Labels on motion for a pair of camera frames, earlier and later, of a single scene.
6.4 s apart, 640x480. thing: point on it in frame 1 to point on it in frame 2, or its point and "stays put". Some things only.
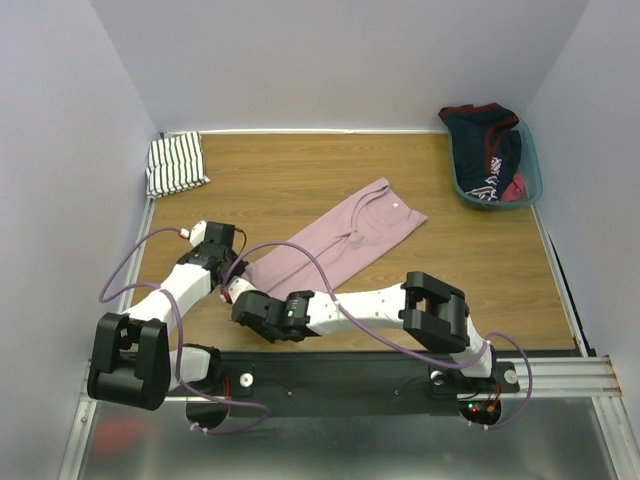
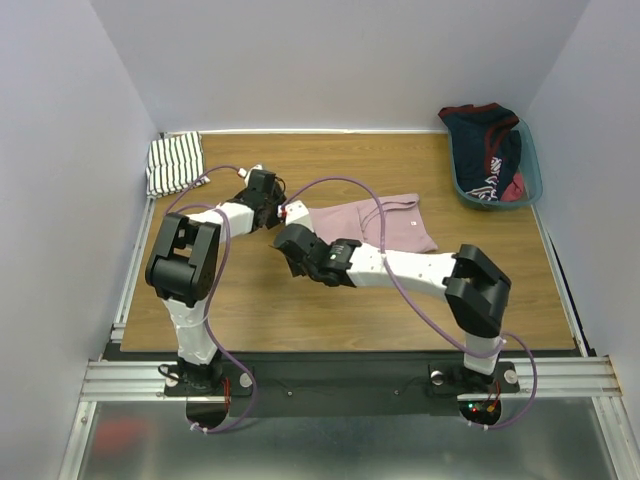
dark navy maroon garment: (486, 151) stays put
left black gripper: (234, 256) to (278, 193)
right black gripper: (245, 307) to (288, 236)
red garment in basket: (515, 191) stays put
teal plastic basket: (530, 170) stays put
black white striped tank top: (174, 164) stays put
